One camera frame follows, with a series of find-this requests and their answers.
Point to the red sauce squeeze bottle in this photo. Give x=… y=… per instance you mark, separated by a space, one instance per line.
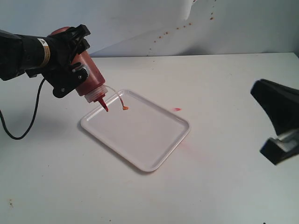
x=93 y=89

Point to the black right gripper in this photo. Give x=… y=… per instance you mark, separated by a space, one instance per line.
x=281 y=104

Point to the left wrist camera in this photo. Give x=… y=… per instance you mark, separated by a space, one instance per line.
x=68 y=79

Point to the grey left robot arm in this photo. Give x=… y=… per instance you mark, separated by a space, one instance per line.
x=21 y=54

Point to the white rectangular tray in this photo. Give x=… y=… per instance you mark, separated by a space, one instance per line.
x=138 y=130

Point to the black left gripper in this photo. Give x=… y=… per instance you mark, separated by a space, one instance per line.
x=65 y=44

